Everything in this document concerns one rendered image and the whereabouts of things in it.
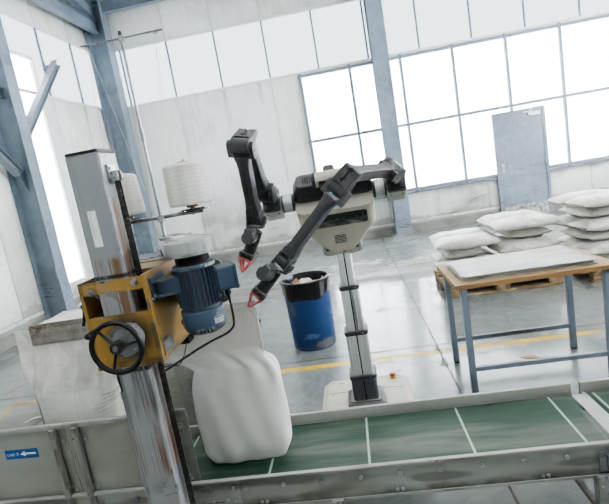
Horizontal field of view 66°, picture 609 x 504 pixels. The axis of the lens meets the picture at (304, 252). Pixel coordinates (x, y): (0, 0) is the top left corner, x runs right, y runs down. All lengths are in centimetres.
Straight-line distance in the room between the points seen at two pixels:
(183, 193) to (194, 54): 898
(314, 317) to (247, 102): 671
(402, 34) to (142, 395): 927
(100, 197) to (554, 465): 190
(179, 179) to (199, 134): 866
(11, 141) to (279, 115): 488
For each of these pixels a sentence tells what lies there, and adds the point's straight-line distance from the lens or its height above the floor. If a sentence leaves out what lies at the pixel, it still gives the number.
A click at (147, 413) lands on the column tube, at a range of 181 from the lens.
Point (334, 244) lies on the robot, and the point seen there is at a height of 119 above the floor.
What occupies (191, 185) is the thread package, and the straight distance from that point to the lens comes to 175.
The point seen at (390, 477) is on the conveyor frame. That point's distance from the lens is 207.
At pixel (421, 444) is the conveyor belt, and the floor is 38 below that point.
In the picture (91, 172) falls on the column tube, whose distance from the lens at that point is 166.
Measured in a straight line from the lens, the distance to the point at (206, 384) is 213.
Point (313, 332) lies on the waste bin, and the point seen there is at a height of 18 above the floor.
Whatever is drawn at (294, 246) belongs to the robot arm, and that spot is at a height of 129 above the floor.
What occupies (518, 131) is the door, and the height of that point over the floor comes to 168.
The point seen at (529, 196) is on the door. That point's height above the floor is 38.
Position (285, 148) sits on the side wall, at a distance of 999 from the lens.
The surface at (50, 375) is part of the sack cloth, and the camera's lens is 245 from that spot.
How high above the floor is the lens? 157
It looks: 9 degrees down
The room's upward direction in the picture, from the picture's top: 10 degrees counter-clockwise
